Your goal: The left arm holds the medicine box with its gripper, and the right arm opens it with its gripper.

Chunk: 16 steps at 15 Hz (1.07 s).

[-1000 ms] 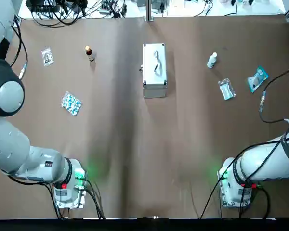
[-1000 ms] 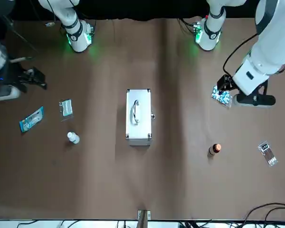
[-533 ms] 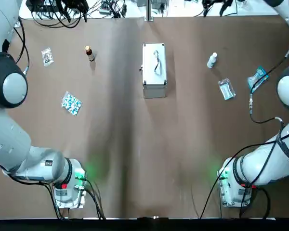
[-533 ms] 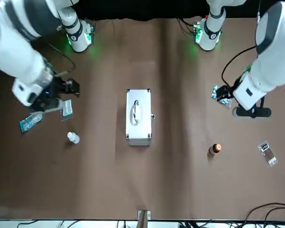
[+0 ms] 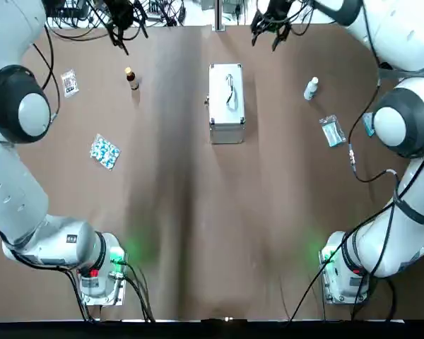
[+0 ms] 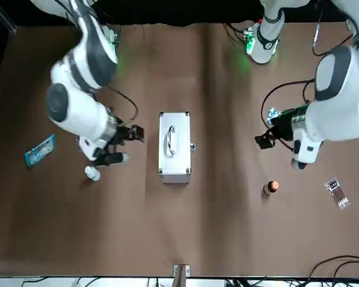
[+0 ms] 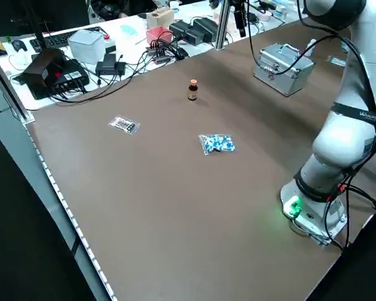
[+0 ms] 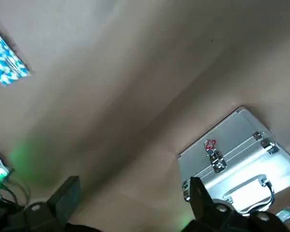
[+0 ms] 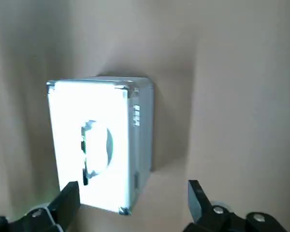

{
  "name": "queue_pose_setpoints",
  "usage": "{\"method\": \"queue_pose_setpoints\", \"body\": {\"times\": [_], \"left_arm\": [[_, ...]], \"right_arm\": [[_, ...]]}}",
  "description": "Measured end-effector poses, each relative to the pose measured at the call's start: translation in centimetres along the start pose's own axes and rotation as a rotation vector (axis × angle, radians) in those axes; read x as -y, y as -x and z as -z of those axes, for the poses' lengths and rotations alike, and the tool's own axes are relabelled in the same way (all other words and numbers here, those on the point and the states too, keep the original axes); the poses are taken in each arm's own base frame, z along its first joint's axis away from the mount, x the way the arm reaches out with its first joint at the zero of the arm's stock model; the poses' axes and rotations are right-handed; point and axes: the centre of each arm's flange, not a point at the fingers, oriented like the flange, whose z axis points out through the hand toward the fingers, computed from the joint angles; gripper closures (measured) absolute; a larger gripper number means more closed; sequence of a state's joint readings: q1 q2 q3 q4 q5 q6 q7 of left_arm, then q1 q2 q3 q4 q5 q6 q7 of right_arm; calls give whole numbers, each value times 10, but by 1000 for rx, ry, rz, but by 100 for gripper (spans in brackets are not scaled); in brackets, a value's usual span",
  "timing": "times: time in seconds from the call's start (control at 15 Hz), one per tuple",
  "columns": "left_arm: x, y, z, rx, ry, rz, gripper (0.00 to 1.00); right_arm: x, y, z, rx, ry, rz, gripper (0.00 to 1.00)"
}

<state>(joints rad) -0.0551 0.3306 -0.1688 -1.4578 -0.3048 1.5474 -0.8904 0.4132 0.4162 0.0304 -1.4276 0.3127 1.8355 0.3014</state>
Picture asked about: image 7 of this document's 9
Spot black computer mouse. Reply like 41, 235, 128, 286
11, 39, 28, 53

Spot black camera on post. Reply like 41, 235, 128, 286
232, 0, 248, 38

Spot black power adapter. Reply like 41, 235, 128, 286
190, 16, 220, 42
169, 20, 205, 45

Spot pink square box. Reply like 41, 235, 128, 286
145, 26, 176, 48

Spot small black adapter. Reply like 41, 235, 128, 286
95, 53, 127, 77

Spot black monitor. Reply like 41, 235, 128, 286
0, 0, 91, 38

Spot teal face mask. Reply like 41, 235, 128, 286
120, 24, 139, 36

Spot silver aluminium post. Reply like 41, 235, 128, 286
214, 0, 236, 51

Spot small white bottle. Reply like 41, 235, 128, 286
305, 39, 318, 58

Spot wooden block holder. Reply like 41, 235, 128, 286
145, 7, 175, 29

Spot black box device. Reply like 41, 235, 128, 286
21, 48, 66, 89

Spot silver aluminium medicine case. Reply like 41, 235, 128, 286
253, 43, 316, 98

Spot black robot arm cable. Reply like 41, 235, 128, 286
247, 0, 376, 251

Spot blue white capsule bag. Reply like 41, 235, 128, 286
197, 133, 239, 156

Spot black keyboard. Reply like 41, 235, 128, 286
29, 30, 75, 53

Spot black network switch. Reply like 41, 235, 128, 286
11, 58, 91, 101

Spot black usb hub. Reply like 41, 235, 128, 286
145, 43, 189, 66

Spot silver aluminium frame rail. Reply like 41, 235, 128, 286
0, 50, 36, 126

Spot brown bottle orange cap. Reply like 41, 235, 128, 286
187, 78, 199, 102

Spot white cube box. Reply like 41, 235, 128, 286
67, 29, 107, 65

